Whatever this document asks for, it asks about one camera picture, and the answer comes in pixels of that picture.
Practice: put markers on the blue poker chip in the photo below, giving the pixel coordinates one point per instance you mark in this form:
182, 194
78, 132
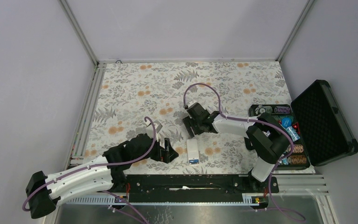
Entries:
286, 122

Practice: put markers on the floral patterned table mat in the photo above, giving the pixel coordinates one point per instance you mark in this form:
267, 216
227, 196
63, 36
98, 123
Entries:
129, 92

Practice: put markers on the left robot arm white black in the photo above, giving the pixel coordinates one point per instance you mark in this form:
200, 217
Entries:
47, 192

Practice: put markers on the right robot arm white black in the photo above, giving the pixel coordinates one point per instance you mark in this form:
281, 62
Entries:
262, 133

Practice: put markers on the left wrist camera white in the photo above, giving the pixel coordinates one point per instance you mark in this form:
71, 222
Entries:
153, 132

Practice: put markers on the black poker chip case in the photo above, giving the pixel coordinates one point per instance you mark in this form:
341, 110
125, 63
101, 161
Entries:
324, 135

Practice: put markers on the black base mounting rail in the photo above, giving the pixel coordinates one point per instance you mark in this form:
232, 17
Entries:
192, 188

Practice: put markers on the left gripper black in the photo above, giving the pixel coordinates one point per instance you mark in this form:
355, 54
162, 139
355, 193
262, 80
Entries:
165, 155

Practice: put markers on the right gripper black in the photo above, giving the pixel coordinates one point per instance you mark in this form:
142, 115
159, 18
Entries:
189, 122

